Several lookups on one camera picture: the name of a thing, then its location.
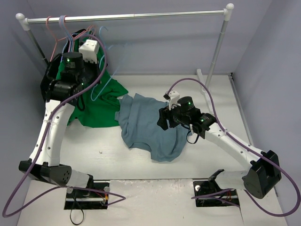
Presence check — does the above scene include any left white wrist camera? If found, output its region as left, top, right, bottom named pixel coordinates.
left=79, top=39, right=99, bottom=64

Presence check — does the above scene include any blue-grey t-shirt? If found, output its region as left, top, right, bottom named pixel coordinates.
left=115, top=93, right=187, bottom=162

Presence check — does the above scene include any purple cable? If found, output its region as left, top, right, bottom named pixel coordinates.
left=1, top=35, right=127, bottom=217
left=168, top=78, right=299, bottom=217

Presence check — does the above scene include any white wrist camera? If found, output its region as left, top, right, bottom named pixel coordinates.
left=164, top=89, right=180, bottom=111
left=79, top=39, right=99, bottom=64

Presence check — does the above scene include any silver clothes rack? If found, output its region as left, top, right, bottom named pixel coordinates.
left=16, top=3, right=234, bottom=88

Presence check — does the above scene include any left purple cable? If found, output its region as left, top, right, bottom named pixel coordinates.
left=1, top=35, right=127, bottom=217

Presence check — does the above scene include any green t-shirt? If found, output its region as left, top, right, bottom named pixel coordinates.
left=55, top=32, right=129, bottom=129

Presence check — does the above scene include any black t-shirt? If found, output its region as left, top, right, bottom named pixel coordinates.
left=40, top=40, right=88, bottom=102

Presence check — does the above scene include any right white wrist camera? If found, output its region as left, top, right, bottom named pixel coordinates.
left=164, top=89, right=180, bottom=111

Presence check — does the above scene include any light blue wire hanger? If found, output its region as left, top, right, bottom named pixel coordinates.
left=90, top=26, right=128, bottom=101

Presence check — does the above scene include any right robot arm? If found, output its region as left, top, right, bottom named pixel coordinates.
left=157, top=92, right=281, bottom=199

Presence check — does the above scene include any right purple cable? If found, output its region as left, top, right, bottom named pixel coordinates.
left=168, top=78, right=299, bottom=217

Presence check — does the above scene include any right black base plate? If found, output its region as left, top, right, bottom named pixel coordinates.
left=193, top=169, right=240, bottom=208

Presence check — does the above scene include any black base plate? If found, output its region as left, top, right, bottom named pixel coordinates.
left=193, top=169, right=240, bottom=208
left=64, top=181, right=110, bottom=210

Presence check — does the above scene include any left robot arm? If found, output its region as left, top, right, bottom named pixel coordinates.
left=19, top=50, right=101, bottom=198

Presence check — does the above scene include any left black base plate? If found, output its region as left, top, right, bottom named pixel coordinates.
left=64, top=181, right=110, bottom=210

